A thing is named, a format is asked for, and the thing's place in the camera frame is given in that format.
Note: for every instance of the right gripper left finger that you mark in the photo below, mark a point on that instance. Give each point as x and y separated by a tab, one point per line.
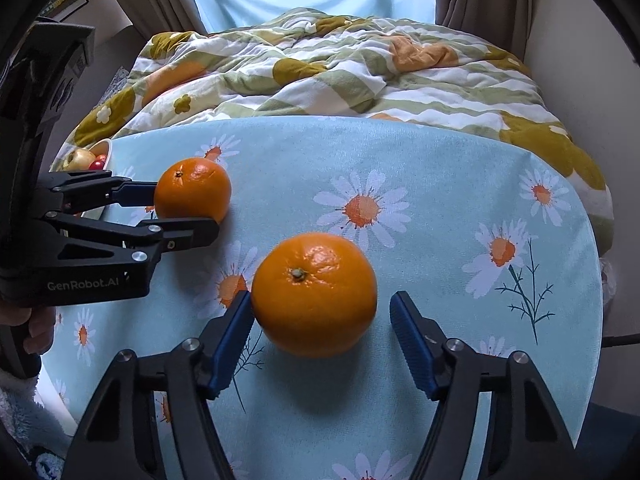
117	437

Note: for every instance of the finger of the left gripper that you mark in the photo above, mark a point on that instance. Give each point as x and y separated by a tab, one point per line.
160	234
79	191

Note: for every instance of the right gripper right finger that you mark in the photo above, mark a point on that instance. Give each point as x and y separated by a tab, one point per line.
495	417

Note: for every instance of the red cherry tomato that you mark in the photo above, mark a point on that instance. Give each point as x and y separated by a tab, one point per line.
98	163

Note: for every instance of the large orange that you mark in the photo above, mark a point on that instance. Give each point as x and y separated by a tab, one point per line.
193	188

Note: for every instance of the medium orange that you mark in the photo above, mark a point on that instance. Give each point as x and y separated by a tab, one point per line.
315	295

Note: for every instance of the person's left hand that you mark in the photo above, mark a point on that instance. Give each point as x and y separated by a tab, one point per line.
40	323

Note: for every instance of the yellow apple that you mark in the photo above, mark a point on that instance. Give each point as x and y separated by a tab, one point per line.
78	160

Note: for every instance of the cream yellow duck bowl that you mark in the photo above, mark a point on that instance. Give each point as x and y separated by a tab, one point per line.
103	147

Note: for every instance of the white fluffy sleeve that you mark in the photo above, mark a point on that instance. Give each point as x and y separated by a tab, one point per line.
35	437

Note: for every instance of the grey headboard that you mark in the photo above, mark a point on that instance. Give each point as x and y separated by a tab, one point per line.
119	51

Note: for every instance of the blue daisy tablecloth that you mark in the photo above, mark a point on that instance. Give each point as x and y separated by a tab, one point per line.
486	238

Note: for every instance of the green striped floral duvet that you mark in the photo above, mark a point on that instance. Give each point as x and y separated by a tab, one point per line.
306	62

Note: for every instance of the framed wall picture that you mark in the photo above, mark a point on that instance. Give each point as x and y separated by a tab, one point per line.
59	10

